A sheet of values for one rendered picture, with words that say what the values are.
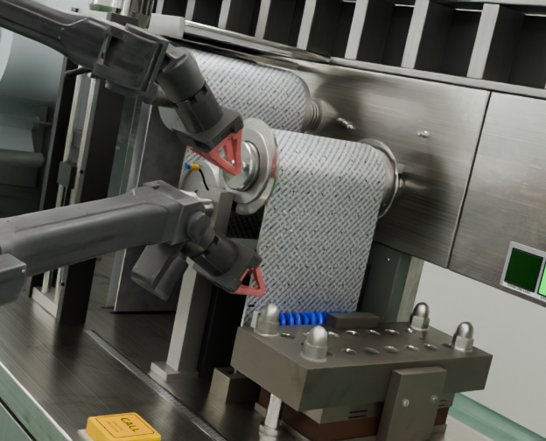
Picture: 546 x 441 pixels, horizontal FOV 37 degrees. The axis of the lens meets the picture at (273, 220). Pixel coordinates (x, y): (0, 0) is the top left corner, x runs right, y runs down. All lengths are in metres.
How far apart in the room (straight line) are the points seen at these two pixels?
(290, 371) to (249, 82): 0.57
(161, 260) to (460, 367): 0.51
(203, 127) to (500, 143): 0.48
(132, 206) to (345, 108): 0.71
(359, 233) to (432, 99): 0.27
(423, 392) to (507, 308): 2.94
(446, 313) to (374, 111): 2.93
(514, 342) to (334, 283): 2.85
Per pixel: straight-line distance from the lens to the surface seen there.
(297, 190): 1.25
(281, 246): 1.26
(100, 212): 0.93
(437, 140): 1.43
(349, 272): 1.37
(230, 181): 1.26
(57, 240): 0.87
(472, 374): 1.36
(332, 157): 1.30
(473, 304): 4.29
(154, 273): 1.10
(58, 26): 1.09
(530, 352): 4.11
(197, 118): 1.14
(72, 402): 1.20
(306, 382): 1.10
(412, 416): 1.25
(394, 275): 1.48
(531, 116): 1.33
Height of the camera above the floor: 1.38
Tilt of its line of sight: 9 degrees down
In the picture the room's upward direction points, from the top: 12 degrees clockwise
